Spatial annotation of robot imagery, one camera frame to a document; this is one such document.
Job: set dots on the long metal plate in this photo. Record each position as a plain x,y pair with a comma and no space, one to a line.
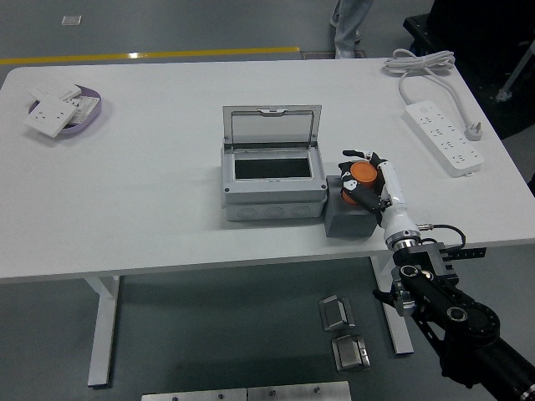
192,395

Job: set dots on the yellow floor tape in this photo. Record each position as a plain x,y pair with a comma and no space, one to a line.
167,54

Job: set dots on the small square floor plate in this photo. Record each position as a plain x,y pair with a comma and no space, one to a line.
71,20

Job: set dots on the person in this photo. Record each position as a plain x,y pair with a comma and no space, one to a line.
349,25

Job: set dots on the white table leg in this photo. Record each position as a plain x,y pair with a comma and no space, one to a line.
102,334
401,338

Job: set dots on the raised metal plate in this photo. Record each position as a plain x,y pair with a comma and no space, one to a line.
297,392

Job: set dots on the large white socket plate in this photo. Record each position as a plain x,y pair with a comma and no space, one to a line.
48,115

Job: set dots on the white power strip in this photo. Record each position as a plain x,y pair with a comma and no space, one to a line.
443,140

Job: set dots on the open metal block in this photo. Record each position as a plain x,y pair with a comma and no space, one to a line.
334,313

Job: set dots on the metal block with latch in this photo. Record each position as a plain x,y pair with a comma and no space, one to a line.
349,355

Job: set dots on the black table control panel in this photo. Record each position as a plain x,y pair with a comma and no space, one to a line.
472,253

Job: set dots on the white table right leg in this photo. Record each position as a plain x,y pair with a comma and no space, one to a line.
401,338

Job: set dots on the grey cube with round hole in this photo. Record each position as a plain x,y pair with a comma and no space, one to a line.
347,223

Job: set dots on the grey electrical box clear lid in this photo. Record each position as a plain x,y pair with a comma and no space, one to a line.
271,188

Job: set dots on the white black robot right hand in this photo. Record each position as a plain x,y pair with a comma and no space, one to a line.
395,209

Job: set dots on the white grey socket module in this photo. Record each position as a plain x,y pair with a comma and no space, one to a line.
83,108

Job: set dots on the orange cylinder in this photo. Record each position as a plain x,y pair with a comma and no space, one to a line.
363,174

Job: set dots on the white switch plate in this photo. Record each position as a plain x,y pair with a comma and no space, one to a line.
58,88

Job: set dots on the white table left leg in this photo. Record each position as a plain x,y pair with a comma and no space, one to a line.
102,334

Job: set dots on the purple oval tray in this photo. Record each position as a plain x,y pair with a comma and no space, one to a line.
93,117

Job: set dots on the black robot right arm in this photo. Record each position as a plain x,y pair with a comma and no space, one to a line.
460,313

